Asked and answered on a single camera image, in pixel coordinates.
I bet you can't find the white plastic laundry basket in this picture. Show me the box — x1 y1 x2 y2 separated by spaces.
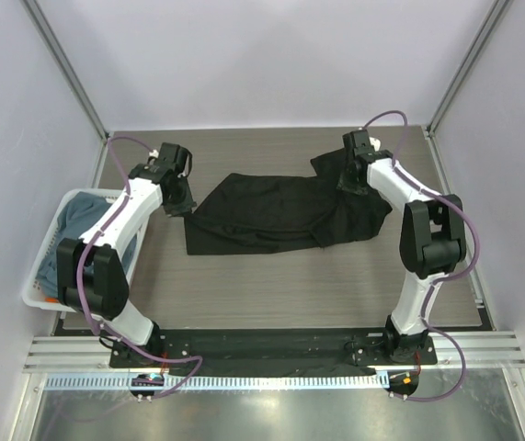
22 188 149 320

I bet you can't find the left aluminium frame post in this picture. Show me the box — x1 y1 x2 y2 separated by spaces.
20 0 109 143

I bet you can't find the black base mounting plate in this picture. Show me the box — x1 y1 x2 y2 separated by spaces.
109 328 438 379

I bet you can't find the aluminium front rail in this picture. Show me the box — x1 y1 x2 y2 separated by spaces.
22 332 525 373

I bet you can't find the slotted white cable duct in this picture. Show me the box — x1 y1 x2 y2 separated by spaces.
45 371 389 392

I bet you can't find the grey-blue t-shirt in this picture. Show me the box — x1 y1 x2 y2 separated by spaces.
36 191 137 295

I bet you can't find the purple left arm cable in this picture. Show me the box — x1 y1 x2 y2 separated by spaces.
77 135 204 401

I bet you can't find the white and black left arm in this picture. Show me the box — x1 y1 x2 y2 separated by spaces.
56 160 195 367

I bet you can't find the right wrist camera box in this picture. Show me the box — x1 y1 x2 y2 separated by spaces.
342 129 381 160

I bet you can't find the black t-shirt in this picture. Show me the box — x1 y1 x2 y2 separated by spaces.
184 150 393 255

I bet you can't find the right aluminium frame post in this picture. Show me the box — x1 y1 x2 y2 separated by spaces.
426 0 512 138

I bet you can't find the aluminium frame post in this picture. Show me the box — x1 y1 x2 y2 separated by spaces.
20 0 109 143
426 0 512 138

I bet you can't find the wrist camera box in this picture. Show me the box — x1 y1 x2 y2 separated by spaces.
148 142 193 177
342 129 381 160

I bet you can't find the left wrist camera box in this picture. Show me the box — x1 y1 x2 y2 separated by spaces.
148 142 193 177

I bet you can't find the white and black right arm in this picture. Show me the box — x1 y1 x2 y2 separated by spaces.
338 151 465 364

